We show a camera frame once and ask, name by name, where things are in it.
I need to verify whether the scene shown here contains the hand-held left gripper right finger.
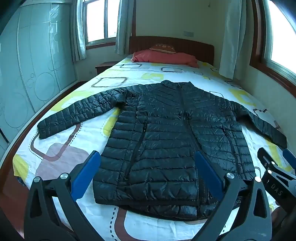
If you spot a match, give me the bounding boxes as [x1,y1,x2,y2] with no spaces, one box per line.
[195,151,273,241]

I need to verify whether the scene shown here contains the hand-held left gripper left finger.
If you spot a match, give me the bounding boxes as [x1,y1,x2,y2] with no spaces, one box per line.
[24,151,109,241]

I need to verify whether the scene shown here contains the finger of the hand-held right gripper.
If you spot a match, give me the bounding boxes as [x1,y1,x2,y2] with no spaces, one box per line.
[257,147,282,179]
[282,149,296,176]

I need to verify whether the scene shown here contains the black quilted puffer jacket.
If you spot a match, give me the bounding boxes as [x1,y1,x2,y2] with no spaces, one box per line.
[37,80,287,220]

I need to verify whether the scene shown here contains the patterned white bed sheet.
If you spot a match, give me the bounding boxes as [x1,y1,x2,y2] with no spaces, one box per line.
[13,54,296,241]

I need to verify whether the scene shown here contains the wooden nightstand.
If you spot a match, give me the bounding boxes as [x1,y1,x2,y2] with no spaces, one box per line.
[95,61,121,76]

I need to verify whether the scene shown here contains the frosted glass wardrobe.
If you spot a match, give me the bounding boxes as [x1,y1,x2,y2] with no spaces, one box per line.
[0,0,79,158]

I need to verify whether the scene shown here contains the wood framed window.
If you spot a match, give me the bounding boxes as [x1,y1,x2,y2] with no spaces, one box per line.
[250,0,296,92]

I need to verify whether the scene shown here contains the dark wooden headboard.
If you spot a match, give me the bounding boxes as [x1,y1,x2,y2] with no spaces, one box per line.
[129,36,215,66]

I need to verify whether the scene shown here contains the pink pillow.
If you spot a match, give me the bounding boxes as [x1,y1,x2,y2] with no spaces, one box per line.
[132,49,200,68]

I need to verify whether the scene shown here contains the pale long curtain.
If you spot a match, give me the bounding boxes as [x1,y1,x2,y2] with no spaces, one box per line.
[218,0,247,80]

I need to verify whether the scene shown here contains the orange printed cushion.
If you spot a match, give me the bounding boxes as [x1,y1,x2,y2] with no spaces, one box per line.
[150,42,176,54]

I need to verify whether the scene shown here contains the pale narrow curtain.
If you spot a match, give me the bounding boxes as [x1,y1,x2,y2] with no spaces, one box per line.
[73,0,88,62]

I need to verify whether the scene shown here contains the pale curtain beside headboard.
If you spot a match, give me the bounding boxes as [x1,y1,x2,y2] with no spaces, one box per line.
[115,0,136,55]

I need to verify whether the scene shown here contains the white framed window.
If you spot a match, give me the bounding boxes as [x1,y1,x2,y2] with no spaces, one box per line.
[82,0,121,48]

